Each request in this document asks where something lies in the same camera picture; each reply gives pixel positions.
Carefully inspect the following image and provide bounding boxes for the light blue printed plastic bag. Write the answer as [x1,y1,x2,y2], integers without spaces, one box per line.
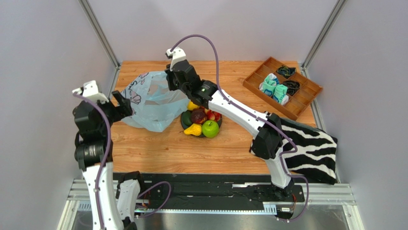
[121,71,190,132]

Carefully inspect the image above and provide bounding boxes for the dark red apple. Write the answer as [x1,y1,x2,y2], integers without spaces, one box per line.
[191,109,207,125]

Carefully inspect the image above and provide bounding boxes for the green apple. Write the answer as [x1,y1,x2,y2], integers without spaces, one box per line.
[202,120,219,138]

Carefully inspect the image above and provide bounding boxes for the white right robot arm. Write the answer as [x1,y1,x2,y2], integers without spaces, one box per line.
[165,60,294,196]

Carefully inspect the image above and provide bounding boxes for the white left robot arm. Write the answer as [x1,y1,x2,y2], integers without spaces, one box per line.
[72,86,143,230]

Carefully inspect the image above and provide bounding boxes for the yellow lemon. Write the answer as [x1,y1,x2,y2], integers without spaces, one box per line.
[187,101,200,111]

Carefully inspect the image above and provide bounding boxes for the dark green avocado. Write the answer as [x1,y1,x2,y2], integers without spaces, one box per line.
[181,110,193,127]

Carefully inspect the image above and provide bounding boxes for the red strawberry bunch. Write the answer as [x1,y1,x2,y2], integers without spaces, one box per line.
[204,108,222,122]

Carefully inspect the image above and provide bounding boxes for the black fruit plate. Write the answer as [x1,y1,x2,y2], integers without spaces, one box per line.
[181,109,222,138]

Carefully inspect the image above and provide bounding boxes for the teal white sock left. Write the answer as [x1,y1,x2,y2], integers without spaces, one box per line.
[259,73,280,97]

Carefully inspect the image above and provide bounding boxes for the teal white sock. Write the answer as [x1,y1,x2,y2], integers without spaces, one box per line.
[272,84,289,105]
[259,73,280,97]

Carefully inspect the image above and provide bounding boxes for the teal white sock right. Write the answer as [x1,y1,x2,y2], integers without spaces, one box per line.
[272,84,289,105]

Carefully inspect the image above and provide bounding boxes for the dark patterned rolled sock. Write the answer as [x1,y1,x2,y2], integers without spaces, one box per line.
[277,65,296,79]

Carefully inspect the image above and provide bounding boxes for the black rolled sock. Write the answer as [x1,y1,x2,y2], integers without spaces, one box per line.
[282,80,301,96]

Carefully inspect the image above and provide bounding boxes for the zebra striped cloth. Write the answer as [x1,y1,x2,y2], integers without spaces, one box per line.
[278,118,338,185]

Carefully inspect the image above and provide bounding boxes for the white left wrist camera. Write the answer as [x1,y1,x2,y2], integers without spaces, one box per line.
[72,80,109,104]

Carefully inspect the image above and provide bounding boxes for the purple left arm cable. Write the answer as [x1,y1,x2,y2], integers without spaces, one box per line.
[72,92,112,230]

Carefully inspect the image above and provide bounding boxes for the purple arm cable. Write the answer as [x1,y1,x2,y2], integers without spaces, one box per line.
[72,92,112,230]
[169,34,310,222]

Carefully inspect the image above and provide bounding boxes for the left corner aluminium post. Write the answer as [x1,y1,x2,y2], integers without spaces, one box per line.
[79,0,121,69]

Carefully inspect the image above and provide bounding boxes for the corner aluminium post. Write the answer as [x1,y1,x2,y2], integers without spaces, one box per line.
[301,0,348,69]
[79,0,121,69]

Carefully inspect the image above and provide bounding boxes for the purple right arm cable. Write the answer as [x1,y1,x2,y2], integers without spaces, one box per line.
[169,34,310,222]

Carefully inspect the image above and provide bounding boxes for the right corner aluminium post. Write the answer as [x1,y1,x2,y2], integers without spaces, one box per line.
[301,0,348,69]

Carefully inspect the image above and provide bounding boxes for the aluminium frame rail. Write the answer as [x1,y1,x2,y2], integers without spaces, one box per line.
[57,178,364,230]

